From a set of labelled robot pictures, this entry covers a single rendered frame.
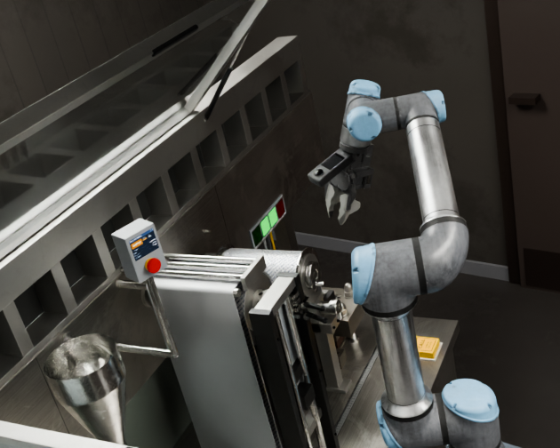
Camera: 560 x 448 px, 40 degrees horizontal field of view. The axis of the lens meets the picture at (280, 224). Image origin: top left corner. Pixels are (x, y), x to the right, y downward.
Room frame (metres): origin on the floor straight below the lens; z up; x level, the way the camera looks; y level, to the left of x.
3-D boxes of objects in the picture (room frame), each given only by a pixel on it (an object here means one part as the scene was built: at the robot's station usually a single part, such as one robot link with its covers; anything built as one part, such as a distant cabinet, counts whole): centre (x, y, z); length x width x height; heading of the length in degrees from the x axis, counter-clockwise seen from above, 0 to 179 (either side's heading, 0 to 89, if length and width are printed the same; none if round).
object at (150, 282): (1.34, 0.27, 1.51); 0.02 x 0.02 x 0.20
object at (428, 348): (1.81, -0.32, 0.91); 0.07 x 0.07 x 0.02; 59
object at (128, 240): (1.33, 0.27, 1.66); 0.07 x 0.07 x 0.10; 38
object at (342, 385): (1.74, -0.06, 1.05); 0.06 x 0.05 x 0.31; 59
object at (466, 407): (1.34, -0.31, 1.07); 0.13 x 0.12 x 0.14; 81
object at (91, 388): (1.23, 0.42, 1.50); 0.14 x 0.14 x 0.06
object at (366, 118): (1.67, -0.26, 1.69); 0.11 x 0.11 x 0.08; 81
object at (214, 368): (1.59, 0.27, 1.17); 0.34 x 0.05 x 0.54; 59
